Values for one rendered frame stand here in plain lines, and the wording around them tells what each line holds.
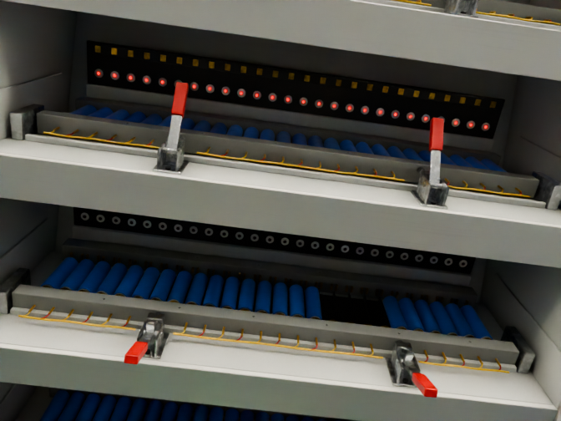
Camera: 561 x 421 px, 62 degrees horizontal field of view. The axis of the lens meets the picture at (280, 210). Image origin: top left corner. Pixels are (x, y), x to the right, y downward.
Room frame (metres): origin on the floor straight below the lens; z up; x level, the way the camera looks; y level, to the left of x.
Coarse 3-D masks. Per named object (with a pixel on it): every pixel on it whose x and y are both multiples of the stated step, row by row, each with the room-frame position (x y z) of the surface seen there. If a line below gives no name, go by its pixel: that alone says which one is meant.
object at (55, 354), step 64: (256, 256) 0.62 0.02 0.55; (320, 256) 0.63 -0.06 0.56; (0, 320) 0.48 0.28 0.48; (512, 320) 0.57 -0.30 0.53; (64, 384) 0.45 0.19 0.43; (128, 384) 0.45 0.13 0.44; (192, 384) 0.45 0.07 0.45; (256, 384) 0.45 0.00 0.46; (320, 384) 0.45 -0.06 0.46; (384, 384) 0.46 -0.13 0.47; (448, 384) 0.48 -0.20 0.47; (512, 384) 0.49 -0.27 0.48
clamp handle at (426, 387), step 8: (408, 360) 0.47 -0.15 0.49; (408, 368) 0.45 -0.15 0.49; (416, 368) 0.45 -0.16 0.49; (416, 376) 0.43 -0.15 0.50; (424, 376) 0.43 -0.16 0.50; (416, 384) 0.42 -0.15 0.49; (424, 384) 0.41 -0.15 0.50; (432, 384) 0.41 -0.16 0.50; (424, 392) 0.40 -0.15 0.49; (432, 392) 0.40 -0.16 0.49
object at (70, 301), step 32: (32, 288) 0.50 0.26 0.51; (64, 320) 0.48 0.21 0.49; (128, 320) 0.49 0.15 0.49; (192, 320) 0.50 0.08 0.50; (224, 320) 0.50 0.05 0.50; (256, 320) 0.50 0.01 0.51; (288, 320) 0.51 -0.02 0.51; (320, 320) 0.51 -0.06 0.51; (352, 352) 0.49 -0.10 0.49; (416, 352) 0.51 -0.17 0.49; (448, 352) 0.51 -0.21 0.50; (480, 352) 0.51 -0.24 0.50; (512, 352) 0.51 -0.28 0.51
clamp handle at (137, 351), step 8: (152, 328) 0.46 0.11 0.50; (144, 336) 0.45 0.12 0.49; (152, 336) 0.45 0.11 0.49; (136, 344) 0.42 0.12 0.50; (144, 344) 0.42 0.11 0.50; (128, 352) 0.40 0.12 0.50; (136, 352) 0.40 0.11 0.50; (144, 352) 0.42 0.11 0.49; (128, 360) 0.39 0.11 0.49; (136, 360) 0.39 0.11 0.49
